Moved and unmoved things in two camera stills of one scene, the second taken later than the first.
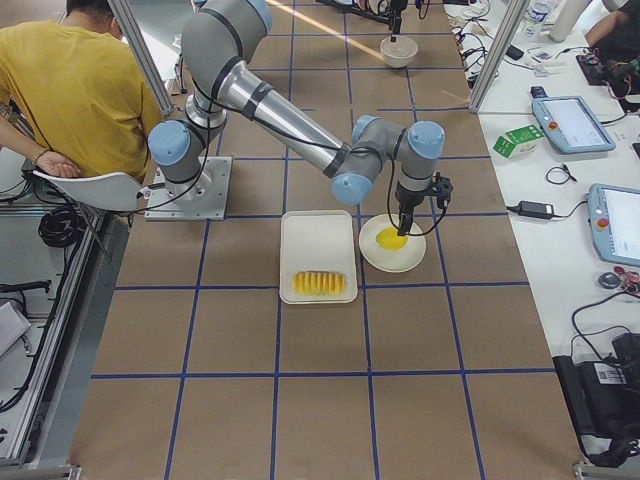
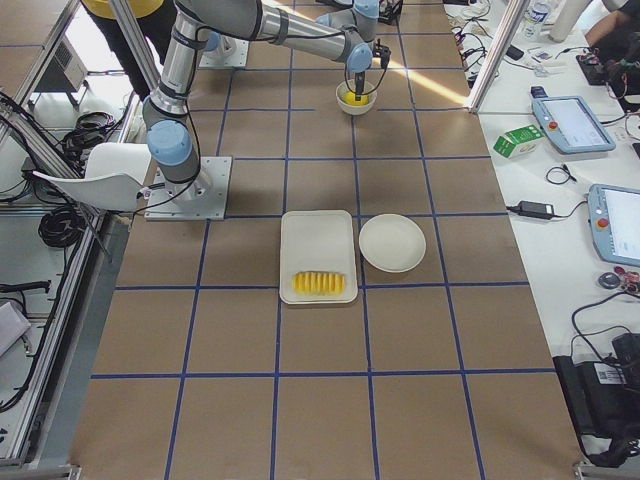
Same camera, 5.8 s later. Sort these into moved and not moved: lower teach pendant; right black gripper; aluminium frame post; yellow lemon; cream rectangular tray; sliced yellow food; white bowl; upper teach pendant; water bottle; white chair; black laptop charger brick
Moved: yellow lemon; right black gripper; white bowl
Not moved: black laptop charger brick; water bottle; white chair; sliced yellow food; cream rectangular tray; upper teach pendant; aluminium frame post; lower teach pendant
